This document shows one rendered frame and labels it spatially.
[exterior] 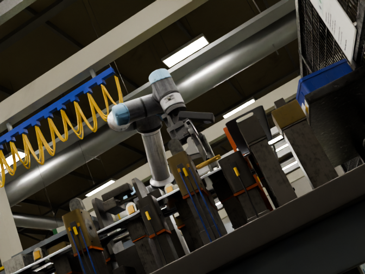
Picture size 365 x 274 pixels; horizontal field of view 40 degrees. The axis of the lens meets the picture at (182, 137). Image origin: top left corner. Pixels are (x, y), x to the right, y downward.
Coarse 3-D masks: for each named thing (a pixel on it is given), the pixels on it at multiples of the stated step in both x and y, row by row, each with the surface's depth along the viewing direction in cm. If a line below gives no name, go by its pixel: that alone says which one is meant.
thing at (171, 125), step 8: (176, 104) 167; (184, 104) 169; (168, 112) 167; (176, 112) 168; (168, 120) 168; (176, 120) 168; (184, 120) 166; (168, 128) 165; (176, 128) 164; (184, 128) 164; (176, 136) 164; (184, 136) 164; (184, 144) 168
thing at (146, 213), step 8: (144, 200) 142; (152, 200) 142; (144, 208) 141; (152, 208) 141; (160, 208) 146; (144, 216) 140; (152, 216) 140; (160, 216) 141; (152, 224) 139; (160, 224) 139; (152, 232) 139; (160, 232) 138; (168, 232) 141; (160, 240) 138; (168, 240) 139; (160, 248) 136; (168, 248) 137; (160, 256) 137; (168, 256) 137; (176, 256) 139
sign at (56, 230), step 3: (78, 141) 1369; (30, 144) 1339; (81, 150) 1359; (90, 174) 1332; (42, 180) 1298; (96, 189) 1315; (48, 198) 1279; (51, 207) 1270; (54, 216) 1261; (57, 225) 1252; (57, 228) 1247; (60, 228) 1249; (63, 228) 1250; (54, 231) 1242; (57, 231) 1244; (60, 231) 1245; (54, 234) 1239
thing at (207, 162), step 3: (216, 156) 160; (219, 156) 161; (207, 159) 161; (210, 159) 160; (213, 159) 161; (216, 159) 162; (204, 162) 160; (207, 162) 161; (210, 162) 162; (198, 165) 160; (201, 165) 162; (204, 165) 163; (198, 168) 163; (201, 168) 164
